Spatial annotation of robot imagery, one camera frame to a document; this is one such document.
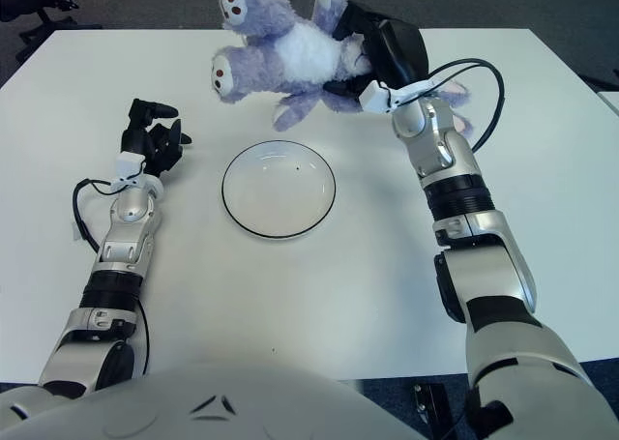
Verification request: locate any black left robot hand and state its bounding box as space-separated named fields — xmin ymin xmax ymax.
xmin=119 ymin=98 xmax=194 ymax=178

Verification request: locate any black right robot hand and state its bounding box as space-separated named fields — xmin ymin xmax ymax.
xmin=321 ymin=0 xmax=430 ymax=101

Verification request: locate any purple plush bunny doll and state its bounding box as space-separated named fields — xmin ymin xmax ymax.
xmin=210 ymin=0 xmax=475 ymax=136

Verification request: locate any white plate with black rim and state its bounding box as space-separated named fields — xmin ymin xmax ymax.
xmin=221 ymin=139 xmax=338 ymax=242

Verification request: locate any black office chair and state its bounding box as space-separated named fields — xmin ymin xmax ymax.
xmin=0 ymin=0 xmax=103 ymax=49

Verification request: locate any black chair base leg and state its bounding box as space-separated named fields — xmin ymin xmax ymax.
xmin=577 ymin=70 xmax=619 ymax=93

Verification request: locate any silver robot torso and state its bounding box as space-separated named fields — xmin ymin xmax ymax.
xmin=0 ymin=360 xmax=431 ymax=440

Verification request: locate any white left wrist mount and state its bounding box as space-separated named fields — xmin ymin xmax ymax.
xmin=109 ymin=152 xmax=146 ymax=192

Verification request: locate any white wrist mount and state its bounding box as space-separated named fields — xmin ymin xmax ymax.
xmin=109 ymin=152 xmax=146 ymax=192
xmin=358 ymin=76 xmax=441 ymax=117

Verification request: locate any white right wrist mount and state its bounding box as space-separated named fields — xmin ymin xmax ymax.
xmin=358 ymin=76 xmax=441 ymax=117

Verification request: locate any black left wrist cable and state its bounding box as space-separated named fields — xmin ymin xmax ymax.
xmin=71 ymin=178 xmax=120 ymax=252

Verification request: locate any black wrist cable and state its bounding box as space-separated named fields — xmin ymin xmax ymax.
xmin=71 ymin=178 xmax=120 ymax=252
xmin=425 ymin=58 xmax=507 ymax=152

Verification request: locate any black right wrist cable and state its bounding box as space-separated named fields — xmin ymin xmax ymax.
xmin=425 ymin=58 xmax=507 ymax=152

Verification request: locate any black metal bracket with screws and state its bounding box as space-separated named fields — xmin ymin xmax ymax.
xmin=413 ymin=384 xmax=449 ymax=440

